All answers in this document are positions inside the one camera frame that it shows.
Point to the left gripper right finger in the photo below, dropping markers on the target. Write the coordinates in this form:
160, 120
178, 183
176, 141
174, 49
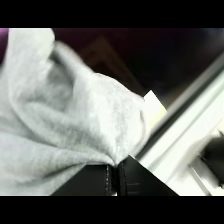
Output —
143, 181

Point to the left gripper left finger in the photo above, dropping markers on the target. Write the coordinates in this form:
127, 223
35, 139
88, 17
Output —
88, 181

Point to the grey T-shirt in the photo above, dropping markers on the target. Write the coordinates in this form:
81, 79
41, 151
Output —
56, 126

